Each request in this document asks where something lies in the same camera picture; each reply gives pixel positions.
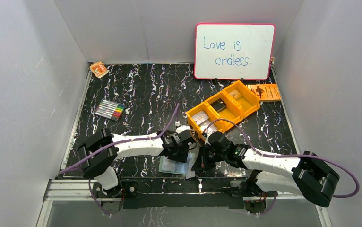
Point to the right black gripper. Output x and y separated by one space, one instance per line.
202 162

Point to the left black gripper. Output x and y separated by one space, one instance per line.
180 153

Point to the green card holder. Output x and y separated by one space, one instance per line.
171 167

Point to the orange divided bin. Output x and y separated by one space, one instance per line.
233 103

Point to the white cards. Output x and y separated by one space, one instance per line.
203 121

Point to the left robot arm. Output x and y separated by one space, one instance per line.
115 147

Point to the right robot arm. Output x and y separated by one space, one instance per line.
305 175

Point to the beige card in bin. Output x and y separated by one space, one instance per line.
235 94

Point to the small orange card box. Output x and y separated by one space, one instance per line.
99 69

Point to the small black box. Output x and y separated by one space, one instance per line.
219 105

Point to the marker pen set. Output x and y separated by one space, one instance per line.
110 109

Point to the orange book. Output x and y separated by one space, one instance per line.
266 92

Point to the pink framed whiteboard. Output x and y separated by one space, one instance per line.
233 51

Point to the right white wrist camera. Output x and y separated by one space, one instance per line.
205 136

